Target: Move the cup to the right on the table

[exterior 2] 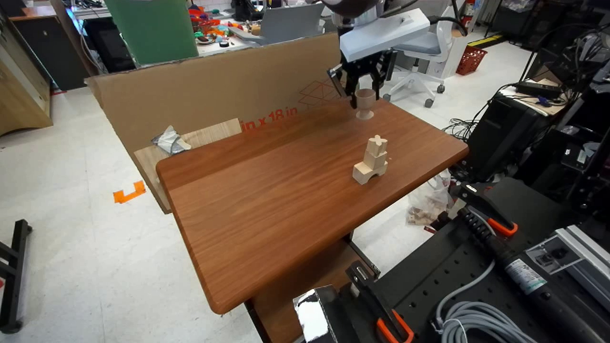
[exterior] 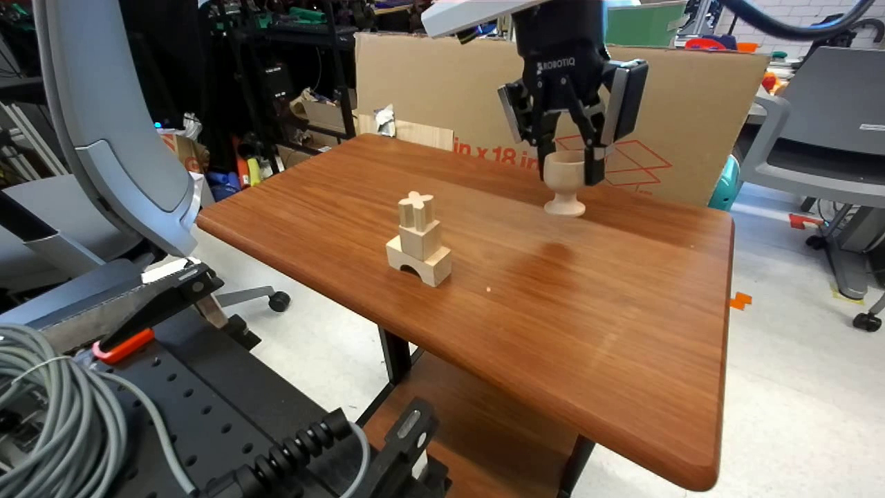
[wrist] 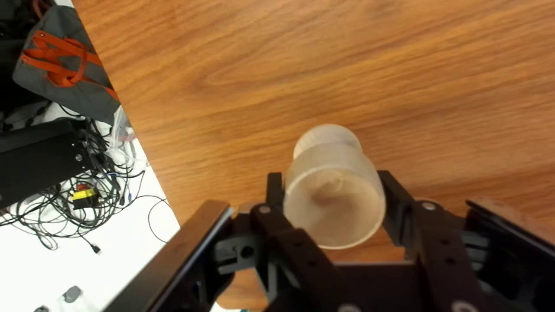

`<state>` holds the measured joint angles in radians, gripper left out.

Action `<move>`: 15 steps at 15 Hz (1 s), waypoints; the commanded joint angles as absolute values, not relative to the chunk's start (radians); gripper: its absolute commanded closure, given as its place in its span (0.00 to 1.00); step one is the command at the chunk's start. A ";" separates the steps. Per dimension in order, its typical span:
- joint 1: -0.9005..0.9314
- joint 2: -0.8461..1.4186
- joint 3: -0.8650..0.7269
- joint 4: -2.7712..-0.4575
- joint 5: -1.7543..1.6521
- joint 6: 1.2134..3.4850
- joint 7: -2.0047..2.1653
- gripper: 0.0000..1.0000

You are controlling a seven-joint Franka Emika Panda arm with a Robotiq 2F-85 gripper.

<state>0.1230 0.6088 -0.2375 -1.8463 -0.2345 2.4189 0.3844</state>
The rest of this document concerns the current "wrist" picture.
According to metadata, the clear plastic bag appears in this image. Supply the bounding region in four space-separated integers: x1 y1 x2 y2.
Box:
108 106 150 170

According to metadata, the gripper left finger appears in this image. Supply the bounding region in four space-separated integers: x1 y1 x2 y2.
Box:
102 172 353 312

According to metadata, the black bag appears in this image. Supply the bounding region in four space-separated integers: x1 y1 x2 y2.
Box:
0 0 53 114

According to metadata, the translucent plastic cup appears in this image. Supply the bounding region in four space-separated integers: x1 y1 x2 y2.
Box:
284 124 387 250

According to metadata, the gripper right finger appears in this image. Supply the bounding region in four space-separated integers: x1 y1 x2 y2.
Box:
376 170 555 312

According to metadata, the tangle of black cables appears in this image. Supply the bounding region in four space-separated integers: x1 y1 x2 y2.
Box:
0 106 170 256

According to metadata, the small grey knob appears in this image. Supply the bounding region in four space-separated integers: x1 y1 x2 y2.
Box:
62 285 83 304

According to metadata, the grey bag with orange straps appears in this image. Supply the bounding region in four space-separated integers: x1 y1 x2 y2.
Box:
12 0 121 127

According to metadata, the yellow and black connector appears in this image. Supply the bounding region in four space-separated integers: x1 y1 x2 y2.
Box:
71 188 99 211

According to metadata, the black metal box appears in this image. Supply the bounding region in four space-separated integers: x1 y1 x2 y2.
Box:
0 118 96 209

